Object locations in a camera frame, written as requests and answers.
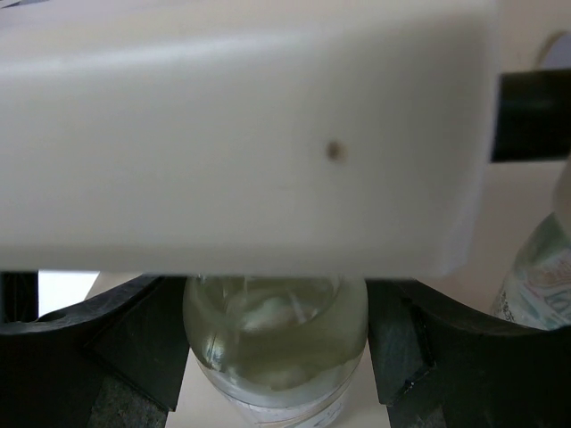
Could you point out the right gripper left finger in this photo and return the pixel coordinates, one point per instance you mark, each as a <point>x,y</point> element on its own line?
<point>115,360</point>

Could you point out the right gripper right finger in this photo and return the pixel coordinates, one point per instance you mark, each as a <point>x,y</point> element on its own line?
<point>440,363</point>

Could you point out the clear bottle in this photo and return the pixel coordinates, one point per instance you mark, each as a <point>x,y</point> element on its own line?
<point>536,290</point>
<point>282,350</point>

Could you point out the beige three-tier shelf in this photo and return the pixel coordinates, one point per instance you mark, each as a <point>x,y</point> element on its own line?
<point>252,138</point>

